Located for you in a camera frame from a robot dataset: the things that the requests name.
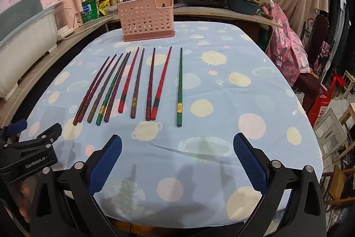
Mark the pink perforated utensil basket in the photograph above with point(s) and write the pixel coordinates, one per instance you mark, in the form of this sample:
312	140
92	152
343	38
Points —
145	19

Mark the person's left hand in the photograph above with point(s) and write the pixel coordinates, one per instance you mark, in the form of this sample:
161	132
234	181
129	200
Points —
26	198

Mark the dark metal chair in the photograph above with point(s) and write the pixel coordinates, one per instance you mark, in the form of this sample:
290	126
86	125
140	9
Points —
316	40

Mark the hanging dark clothes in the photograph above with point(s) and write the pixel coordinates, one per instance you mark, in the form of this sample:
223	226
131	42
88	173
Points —
341	17

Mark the black induction cooker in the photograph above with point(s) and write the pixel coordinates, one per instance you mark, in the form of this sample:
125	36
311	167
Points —
194	3

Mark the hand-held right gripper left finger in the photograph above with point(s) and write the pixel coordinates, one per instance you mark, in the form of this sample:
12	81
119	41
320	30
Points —
106	164

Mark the grey and white tub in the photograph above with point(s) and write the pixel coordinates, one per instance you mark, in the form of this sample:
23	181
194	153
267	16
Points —
25	31

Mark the pink pineapple print garment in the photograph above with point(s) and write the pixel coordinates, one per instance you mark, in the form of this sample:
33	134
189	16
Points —
285	42

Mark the wooden stool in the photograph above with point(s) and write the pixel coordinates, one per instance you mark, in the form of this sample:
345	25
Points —
335	184

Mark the red bag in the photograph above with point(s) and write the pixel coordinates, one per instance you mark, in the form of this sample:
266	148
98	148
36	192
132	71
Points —
323	103

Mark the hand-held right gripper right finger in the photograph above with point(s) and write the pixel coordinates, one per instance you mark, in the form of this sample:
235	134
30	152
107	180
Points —
249	164

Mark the blue bowl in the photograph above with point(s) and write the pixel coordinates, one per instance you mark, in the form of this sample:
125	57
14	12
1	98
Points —
241	7

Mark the clear plastic jug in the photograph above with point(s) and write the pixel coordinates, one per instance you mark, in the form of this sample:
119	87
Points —
62	20

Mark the green chopstick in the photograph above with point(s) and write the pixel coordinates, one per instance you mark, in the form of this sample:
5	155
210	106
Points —
180	87
99	119

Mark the pink electric kettle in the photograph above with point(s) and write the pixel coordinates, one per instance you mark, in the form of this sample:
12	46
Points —
72	10

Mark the brown chopstick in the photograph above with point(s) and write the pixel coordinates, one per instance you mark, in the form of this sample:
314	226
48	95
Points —
118	86
105	87
138	83

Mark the light blue spotted tablecloth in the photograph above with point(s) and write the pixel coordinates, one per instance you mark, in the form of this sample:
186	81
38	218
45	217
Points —
222	103

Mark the yellow seasoning packet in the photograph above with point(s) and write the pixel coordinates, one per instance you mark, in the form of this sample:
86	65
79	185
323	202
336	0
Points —
104	8

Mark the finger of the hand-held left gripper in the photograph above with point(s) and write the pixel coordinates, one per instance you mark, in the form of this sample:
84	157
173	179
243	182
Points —
51	133
15	126

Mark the green lidded jar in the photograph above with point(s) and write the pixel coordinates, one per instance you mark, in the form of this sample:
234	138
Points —
90	12

